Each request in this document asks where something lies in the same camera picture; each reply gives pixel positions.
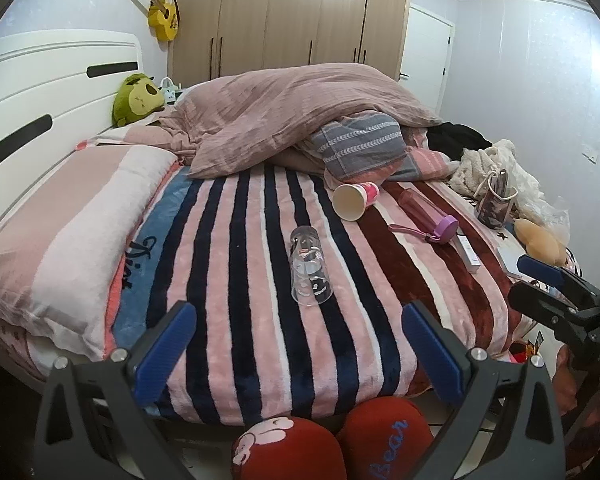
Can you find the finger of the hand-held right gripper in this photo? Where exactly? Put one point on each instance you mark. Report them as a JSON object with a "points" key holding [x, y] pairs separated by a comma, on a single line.
{"points": [[535, 302], [540, 267]]}

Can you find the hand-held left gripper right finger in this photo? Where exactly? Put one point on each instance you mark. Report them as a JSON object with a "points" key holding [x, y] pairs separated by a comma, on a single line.
{"points": [[432, 355]]}

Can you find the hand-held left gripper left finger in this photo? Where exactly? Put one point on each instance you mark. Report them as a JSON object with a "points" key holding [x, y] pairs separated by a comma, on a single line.
{"points": [[165, 355]]}

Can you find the clear printed glass cup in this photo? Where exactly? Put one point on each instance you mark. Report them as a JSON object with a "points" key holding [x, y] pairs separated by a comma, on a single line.
{"points": [[307, 265]]}

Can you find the white pink paper cup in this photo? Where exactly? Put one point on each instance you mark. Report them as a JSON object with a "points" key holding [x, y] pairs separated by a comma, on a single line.
{"points": [[355, 200]]}

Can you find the beige plush toy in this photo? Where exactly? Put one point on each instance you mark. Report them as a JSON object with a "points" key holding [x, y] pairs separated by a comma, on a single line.
{"points": [[540, 242]]}

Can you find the grey book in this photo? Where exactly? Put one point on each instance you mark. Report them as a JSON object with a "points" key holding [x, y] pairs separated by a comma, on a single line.
{"points": [[510, 260]]}

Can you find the clear plastic bag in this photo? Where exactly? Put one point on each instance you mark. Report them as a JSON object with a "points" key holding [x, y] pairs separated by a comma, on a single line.
{"points": [[550, 212]]}

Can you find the small white box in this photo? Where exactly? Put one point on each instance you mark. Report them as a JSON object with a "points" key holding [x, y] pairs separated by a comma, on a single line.
{"points": [[467, 252]]}

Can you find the red slipper with blue lettering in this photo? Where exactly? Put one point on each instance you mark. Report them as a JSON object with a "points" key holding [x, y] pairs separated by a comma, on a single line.
{"points": [[385, 435]]}

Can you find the striped fleece blanket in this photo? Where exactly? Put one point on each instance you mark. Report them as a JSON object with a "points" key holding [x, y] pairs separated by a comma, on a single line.
{"points": [[250, 280]]}

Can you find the cream fluffy cloth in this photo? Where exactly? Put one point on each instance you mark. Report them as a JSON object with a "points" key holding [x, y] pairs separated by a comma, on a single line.
{"points": [[475, 165]]}

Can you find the red bottle with purple lid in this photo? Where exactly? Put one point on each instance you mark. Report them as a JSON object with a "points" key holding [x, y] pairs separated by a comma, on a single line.
{"points": [[425, 215]]}

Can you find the pink white pillow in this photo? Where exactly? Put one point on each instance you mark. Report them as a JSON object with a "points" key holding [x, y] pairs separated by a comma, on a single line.
{"points": [[70, 240]]}

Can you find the pink striped pillow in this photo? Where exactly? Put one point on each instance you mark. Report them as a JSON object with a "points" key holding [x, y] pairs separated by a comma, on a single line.
{"points": [[430, 162]]}

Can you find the red slipper with pink print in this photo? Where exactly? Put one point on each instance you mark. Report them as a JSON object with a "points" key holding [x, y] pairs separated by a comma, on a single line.
{"points": [[290, 450]]}

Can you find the black clothing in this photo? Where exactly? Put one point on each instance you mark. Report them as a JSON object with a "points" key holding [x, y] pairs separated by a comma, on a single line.
{"points": [[455, 135]]}

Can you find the grey blue striped pillow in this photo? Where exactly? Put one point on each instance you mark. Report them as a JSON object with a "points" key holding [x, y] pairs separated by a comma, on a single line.
{"points": [[360, 145]]}

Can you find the white door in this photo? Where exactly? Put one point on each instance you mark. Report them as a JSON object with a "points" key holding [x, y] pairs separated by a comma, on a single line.
{"points": [[425, 50]]}

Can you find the green plush toy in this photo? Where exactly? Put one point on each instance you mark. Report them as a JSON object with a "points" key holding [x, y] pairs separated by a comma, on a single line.
{"points": [[135, 97]]}

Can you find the small white handbag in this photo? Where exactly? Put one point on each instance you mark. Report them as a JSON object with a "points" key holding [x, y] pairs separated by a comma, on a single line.
{"points": [[169, 91]]}

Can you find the pink duvet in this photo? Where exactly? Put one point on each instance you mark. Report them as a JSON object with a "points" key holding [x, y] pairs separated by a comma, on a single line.
{"points": [[290, 110]]}

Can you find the white bed headboard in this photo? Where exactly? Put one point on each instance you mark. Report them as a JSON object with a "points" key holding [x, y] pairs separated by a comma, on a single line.
{"points": [[30, 85]]}

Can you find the yellow ukulele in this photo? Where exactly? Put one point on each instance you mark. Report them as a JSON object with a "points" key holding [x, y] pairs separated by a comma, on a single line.
{"points": [[161, 15]]}

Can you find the wooden wardrobe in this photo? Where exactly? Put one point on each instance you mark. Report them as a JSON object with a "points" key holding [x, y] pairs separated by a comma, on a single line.
{"points": [[280, 10]]}

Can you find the white wall socket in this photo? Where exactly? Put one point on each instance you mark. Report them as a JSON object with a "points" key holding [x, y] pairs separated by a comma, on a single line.
{"points": [[590, 152]]}

